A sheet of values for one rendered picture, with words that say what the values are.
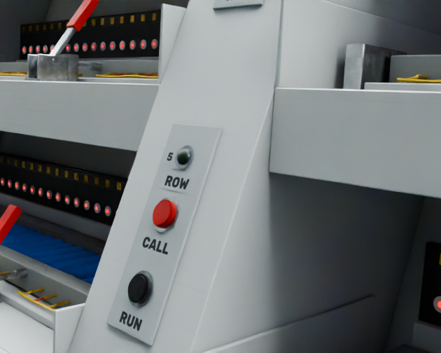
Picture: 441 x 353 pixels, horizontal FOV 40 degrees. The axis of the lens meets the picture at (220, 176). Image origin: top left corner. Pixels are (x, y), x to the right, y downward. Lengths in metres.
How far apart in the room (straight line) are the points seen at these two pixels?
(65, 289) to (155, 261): 0.18
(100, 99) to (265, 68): 0.15
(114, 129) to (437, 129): 0.23
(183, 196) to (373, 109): 0.11
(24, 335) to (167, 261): 0.17
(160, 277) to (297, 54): 0.14
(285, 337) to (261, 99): 0.14
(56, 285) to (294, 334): 0.23
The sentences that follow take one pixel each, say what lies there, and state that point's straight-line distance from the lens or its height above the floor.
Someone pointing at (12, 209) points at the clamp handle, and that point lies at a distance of 0.54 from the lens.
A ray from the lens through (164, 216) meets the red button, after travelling 0.34.
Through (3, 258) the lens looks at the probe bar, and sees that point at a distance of 0.60.
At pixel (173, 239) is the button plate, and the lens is 0.33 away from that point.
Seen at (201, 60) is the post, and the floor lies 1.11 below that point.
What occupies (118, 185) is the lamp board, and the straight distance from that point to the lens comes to 0.64.
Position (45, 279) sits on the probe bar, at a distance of 0.54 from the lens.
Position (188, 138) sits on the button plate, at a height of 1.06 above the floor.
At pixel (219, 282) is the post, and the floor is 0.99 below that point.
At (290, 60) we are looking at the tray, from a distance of 0.33.
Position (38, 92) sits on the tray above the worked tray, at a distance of 0.52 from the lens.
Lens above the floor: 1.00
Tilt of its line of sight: 8 degrees up
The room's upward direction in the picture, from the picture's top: 18 degrees clockwise
